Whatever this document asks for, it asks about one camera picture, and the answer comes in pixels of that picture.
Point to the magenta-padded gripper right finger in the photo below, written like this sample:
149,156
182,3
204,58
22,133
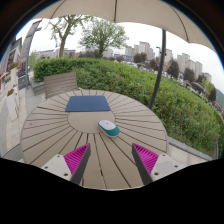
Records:
146,159

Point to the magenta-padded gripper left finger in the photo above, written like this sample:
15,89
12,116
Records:
77,159

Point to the white and teal computer mouse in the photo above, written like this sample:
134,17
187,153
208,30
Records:
108,128

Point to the blue mouse pad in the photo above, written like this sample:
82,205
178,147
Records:
87,103

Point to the green hedge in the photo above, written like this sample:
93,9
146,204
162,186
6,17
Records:
133,83

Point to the slatted beige patio chair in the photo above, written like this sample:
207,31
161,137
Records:
60,84

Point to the distant apartment buildings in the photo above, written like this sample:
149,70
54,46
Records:
186,63

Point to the sparse-leaved tree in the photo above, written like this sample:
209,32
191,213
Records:
64,38

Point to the tall grey sign pylon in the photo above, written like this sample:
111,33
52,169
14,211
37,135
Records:
29,46

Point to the round leafy tree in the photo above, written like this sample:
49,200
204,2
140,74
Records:
101,35

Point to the beige patio umbrella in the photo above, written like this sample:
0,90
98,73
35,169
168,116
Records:
116,10

